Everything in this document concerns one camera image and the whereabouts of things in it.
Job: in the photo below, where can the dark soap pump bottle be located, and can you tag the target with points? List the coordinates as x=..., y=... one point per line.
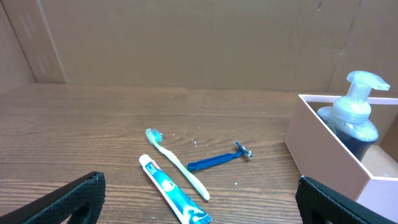
x=348, y=116

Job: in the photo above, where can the pink cardboard box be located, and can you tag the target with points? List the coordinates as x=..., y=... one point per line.
x=319, y=154

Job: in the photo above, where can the teal toothpaste tube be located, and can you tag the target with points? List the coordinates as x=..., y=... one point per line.
x=184, y=208

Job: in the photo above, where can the green white toothbrush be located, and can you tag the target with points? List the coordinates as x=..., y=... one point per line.
x=155, y=138

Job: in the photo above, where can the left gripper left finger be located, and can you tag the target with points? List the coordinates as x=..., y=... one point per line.
x=80, y=201

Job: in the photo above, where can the blue disposable razor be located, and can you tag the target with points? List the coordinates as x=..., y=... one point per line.
x=220, y=159

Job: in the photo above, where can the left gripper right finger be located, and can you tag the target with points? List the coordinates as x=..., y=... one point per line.
x=319, y=204

